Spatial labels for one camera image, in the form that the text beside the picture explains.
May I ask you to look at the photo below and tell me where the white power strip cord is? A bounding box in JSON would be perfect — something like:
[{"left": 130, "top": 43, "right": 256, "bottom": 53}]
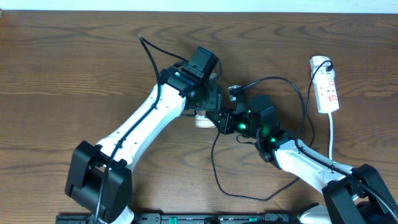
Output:
[{"left": 327, "top": 112, "right": 335, "bottom": 160}]

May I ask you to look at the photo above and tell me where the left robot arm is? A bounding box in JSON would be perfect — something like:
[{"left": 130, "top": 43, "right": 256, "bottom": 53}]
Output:
[{"left": 65, "top": 64, "right": 221, "bottom": 223}]

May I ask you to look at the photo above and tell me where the white power strip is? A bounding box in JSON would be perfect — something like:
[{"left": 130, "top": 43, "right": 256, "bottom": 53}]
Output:
[{"left": 310, "top": 55, "right": 340, "bottom": 114}]

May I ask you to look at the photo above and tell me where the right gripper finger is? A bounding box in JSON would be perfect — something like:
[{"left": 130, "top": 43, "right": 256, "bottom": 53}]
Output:
[
  {"left": 213, "top": 119, "right": 226, "bottom": 134},
  {"left": 206, "top": 110, "right": 229, "bottom": 120}
]

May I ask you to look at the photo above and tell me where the black USB charging cable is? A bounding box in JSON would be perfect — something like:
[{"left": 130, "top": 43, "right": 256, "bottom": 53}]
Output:
[{"left": 211, "top": 60, "right": 334, "bottom": 202}]

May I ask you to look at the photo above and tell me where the black right camera cable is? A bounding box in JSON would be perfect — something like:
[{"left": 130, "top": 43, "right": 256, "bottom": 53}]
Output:
[{"left": 234, "top": 76, "right": 398, "bottom": 215}]

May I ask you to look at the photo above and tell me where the white charger plug adapter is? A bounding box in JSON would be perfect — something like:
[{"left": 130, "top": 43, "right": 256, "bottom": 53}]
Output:
[{"left": 311, "top": 67, "right": 335, "bottom": 83}]

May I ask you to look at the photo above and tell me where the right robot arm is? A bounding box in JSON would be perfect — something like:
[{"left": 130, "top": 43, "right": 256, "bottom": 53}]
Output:
[{"left": 206, "top": 95, "right": 397, "bottom": 223}]

